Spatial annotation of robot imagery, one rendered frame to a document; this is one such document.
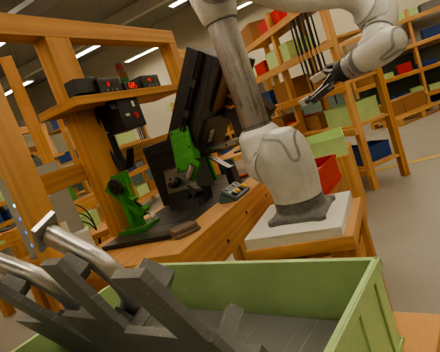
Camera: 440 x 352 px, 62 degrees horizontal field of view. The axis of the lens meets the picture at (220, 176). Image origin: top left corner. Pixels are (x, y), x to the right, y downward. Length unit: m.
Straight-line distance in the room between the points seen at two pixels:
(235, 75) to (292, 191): 0.44
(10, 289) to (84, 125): 1.27
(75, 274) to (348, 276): 0.43
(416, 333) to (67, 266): 0.58
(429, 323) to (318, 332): 0.20
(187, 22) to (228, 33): 10.44
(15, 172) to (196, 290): 0.94
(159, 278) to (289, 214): 0.79
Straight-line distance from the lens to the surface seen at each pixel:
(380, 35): 1.30
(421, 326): 0.79
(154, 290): 0.37
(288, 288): 0.74
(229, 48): 1.28
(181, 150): 1.81
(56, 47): 1.94
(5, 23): 1.83
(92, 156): 1.83
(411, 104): 8.62
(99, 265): 0.54
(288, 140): 1.10
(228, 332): 0.48
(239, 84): 1.28
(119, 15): 10.37
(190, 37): 11.65
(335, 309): 0.72
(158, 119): 12.28
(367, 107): 4.36
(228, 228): 1.45
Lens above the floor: 1.25
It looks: 8 degrees down
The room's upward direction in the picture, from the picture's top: 19 degrees counter-clockwise
